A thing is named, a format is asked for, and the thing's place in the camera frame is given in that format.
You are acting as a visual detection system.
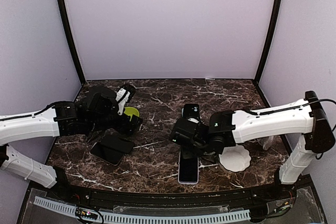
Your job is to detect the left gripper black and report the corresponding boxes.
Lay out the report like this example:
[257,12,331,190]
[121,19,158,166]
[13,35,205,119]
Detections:
[87,109,143,136]

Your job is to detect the purple phone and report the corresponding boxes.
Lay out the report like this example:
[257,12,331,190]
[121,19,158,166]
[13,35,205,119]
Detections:
[177,150,199,184]

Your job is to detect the dark screen phone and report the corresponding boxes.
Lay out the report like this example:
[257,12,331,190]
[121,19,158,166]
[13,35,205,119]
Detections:
[90,142,124,166]

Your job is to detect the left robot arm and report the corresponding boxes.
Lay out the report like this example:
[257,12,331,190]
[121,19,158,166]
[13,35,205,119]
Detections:
[1,84,142,201]

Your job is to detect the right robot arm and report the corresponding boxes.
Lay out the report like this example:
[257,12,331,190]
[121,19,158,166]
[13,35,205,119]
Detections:
[170,91,335,200]

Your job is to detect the black phone case left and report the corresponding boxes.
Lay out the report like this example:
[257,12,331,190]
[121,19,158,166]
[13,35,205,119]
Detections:
[100,135,135,154]

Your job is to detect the black phone case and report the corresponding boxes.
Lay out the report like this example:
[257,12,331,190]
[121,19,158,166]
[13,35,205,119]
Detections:
[182,103,201,121]
[100,135,135,154]

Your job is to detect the black phone case centre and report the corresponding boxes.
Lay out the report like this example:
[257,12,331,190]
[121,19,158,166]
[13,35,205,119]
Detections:
[182,103,201,121]

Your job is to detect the green bowl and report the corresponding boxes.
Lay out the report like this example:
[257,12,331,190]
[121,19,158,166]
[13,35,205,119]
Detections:
[124,106,140,117]

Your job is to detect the white scalloped dish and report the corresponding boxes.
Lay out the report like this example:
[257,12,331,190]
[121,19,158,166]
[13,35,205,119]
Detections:
[219,145,251,173]

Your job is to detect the patterned white mug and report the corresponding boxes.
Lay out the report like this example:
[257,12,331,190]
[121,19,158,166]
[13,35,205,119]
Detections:
[257,136,274,151]

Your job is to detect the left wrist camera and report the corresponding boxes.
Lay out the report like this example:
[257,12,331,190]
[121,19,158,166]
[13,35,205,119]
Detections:
[116,83,136,115]

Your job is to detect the white cable duct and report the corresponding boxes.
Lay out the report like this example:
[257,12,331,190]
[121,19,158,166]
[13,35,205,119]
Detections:
[33,196,251,223]

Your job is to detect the black front rail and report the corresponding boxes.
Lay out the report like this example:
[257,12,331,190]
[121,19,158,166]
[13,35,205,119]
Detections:
[28,175,314,209]

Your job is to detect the left black frame post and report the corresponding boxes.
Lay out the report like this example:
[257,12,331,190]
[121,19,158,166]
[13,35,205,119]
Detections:
[57,0,86,85]

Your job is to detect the black frame post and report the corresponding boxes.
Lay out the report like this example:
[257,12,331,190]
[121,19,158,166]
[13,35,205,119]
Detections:
[254,0,281,86]
[57,0,86,85]

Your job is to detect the right black frame post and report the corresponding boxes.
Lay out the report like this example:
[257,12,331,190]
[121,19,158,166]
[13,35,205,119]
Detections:
[254,0,281,86]

